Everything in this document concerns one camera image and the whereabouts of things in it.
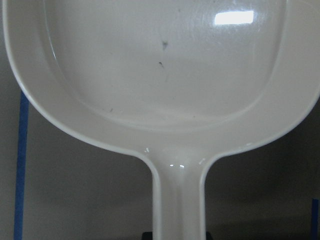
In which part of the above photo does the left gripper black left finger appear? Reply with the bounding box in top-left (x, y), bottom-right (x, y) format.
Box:
top-left (141, 231), bottom-right (153, 240)

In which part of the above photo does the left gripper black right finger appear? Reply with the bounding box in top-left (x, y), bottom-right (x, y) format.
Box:
top-left (206, 232), bottom-right (213, 240)

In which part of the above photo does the beige plastic dustpan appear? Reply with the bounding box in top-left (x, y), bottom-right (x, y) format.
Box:
top-left (2, 0), bottom-right (320, 240)

